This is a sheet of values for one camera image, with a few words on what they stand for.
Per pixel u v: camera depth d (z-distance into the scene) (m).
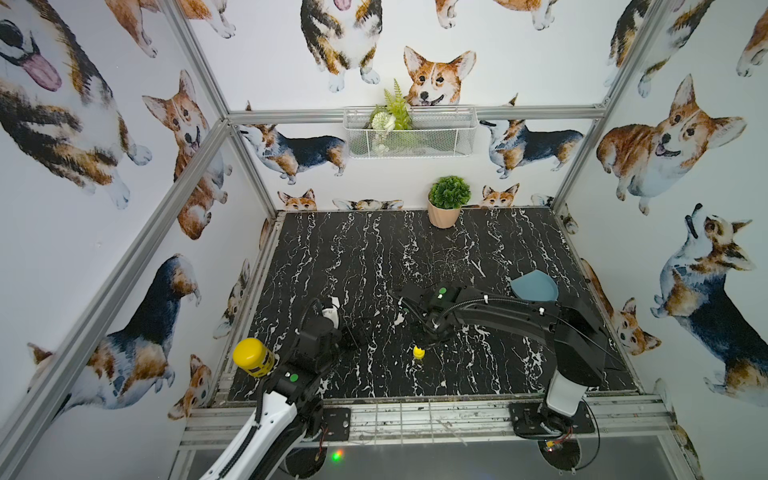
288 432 0.59
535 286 0.98
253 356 0.75
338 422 0.74
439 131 0.92
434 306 0.59
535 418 0.72
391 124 0.82
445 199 1.07
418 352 0.85
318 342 0.60
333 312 0.73
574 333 0.44
